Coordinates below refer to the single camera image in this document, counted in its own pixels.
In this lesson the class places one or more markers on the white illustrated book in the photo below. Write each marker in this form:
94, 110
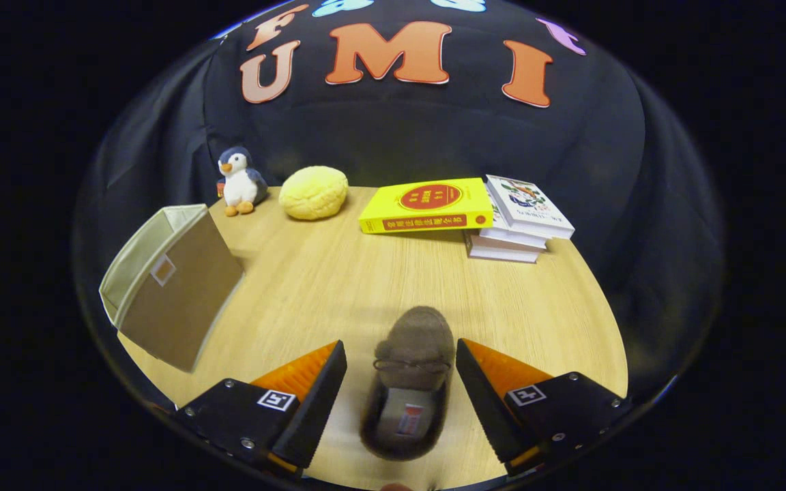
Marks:
529, 204

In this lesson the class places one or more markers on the brown-cover book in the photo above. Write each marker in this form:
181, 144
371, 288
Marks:
502, 252

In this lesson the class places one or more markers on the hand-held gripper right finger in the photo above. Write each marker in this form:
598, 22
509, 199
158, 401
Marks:
485, 409

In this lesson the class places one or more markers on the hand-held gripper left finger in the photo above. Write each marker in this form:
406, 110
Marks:
314, 409

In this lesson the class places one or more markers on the brown fabric storage box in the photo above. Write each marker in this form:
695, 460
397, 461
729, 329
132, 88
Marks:
181, 300

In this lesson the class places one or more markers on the brown fuzzy slipper shoe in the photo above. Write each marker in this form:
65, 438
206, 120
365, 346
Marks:
415, 337

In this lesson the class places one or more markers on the yellow book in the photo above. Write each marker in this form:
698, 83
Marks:
427, 204

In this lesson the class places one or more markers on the yellow bun-shaped plush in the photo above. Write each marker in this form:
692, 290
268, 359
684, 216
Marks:
313, 193

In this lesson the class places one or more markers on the penguin plush toy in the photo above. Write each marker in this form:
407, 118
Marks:
239, 185

